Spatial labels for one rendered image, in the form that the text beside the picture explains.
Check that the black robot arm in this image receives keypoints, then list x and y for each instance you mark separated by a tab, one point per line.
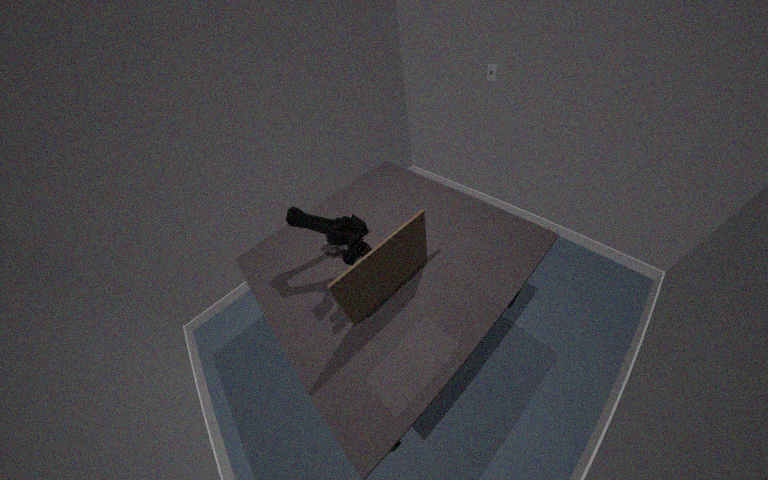
337	230

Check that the tan flat board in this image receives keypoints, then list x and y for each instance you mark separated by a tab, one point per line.
371	279

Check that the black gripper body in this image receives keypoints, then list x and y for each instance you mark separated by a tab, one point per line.
355	242

